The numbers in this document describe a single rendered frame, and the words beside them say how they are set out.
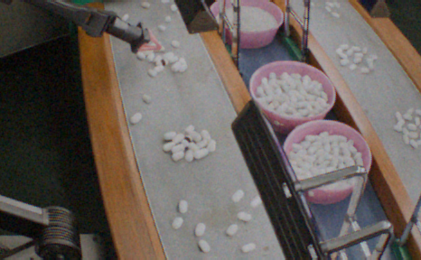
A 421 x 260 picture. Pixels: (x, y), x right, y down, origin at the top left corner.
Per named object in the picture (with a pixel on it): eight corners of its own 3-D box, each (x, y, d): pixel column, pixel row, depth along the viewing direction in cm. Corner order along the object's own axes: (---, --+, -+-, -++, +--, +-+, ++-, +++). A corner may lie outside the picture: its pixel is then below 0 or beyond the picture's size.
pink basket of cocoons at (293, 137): (296, 224, 152) (302, 201, 145) (266, 154, 170) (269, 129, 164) (377, 198, 157) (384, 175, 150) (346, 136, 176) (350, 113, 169)
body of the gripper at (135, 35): (144, 23, 181) (126, 14, 177) (149, 39, 174) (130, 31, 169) (132, 38, 184) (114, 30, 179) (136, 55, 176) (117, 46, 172)
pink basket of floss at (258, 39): (262, 62, 201) (263, 41, 194) (194, 38, 211) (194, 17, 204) (294, 29, 217) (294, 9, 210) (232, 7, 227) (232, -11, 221)
